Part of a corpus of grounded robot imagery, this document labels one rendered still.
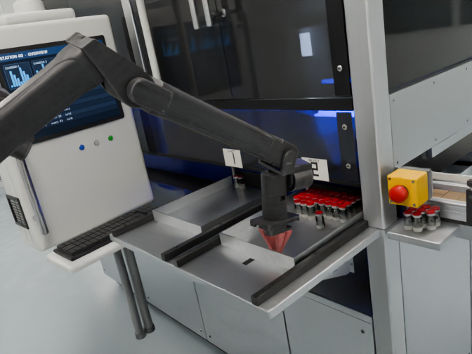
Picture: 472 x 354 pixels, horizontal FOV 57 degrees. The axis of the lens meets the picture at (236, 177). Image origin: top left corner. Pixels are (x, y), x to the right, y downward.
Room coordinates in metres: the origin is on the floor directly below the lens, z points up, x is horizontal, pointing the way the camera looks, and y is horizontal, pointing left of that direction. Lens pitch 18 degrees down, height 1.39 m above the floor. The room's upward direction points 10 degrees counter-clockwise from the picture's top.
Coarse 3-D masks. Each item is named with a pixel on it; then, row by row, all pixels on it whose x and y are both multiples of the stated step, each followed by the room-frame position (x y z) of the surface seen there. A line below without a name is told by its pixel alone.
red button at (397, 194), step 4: (392, 188) 0.91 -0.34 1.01; (396, 188) 0.90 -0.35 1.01; (400, 188) 0.90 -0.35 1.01; (404, 188) 0.90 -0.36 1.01; (392, 192) 0.91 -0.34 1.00; (396, 192) 0.90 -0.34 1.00; (400, 192) 0.90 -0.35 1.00; (404, 192) 0.89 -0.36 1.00; (392, 196) 0.91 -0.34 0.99; (396, 196) 0.90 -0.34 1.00; (400, 196) 0.89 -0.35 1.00; (404, 196) 0.89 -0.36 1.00; (392, 200) 0.91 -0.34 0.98; (396, 200) 0.90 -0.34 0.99; (400, 200) 0.90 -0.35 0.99; (404, 200) 0.89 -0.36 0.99
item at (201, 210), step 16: (192, 192) 1.42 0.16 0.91; (208, 192) 1.46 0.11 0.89; (224, 192) 1.46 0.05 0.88; (240, 192) 1.43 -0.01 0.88; (256, 192) 1.40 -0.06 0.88; (160, 208) 1.34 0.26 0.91; (176, 208) 1.38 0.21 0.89; (192, 208) 1.36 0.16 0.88; (208, 208) 1.34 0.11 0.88; (224, 208) 1.31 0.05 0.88; (240, 208) 1.22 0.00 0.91; (176, 224) 1.22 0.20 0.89; (192, 224) 1.15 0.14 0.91; (208, 224) 1.14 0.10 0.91
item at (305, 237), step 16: (288, 208) 1.22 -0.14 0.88; (240, 224) 1.10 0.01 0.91; (288, 224) 1.10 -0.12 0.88; (304, 224) 1.08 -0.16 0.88; (336, 224) 1.05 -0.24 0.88; (352, 224) 0.99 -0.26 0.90; (224, 240) 1.05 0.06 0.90; (240, 240) 0.99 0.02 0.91; (256, 240) 1.04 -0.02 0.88; (288, 240) 1.01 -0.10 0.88; (304, 240) 0.99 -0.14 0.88; (320, 240) 0.92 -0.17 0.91; (256, 256) 0.95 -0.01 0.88; (272, 256) 0.91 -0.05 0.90; (288, 256) 0.87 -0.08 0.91; (304, 256) 0.88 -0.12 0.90
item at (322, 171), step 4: (308, 160) 1.13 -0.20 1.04; (312, 160) 1.12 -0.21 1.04; (316, 160) 1.11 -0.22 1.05; (320, 160) 1.10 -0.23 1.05; (324, 160) 1.09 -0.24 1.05; (312, 164) 1.13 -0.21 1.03; (320, 164) 1.10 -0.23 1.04; (324, 164) 1.09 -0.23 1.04; (320, 168) 1.10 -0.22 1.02; (324, 168) 1.09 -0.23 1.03; (316, 172) 1.12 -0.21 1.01; (320, 172) 1.11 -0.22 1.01; (324, 172) 1.09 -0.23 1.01; (316, 176) 1.12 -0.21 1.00; (320, 176) 1.11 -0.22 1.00; (324, 176) 1.10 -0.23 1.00; (328, 176) 1.09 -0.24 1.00; (320, 180) 1.11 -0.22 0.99; (324, 180) 1.10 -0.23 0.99; (328, 180) 1.09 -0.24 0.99
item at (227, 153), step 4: (224, 152) 1.41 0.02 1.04; (228, 152) 1.40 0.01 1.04; (236, 152) 1.37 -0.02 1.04; (224, 156) 1.42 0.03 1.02; (228, 156) 1.40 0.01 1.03; (232, 156) 1.38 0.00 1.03; (236, 156) 1.37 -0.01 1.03; (240, 156) 1.35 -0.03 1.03; (228, 160) 1.40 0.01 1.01; (232, 160) 1.38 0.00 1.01; (236, 160) 1.37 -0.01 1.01; (240, 160) 1.35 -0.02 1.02; (228, 164) 1.40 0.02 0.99; (232, 164) 1.39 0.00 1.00; (236, 164) 1.37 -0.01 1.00; (240, 164) 1.36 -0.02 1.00
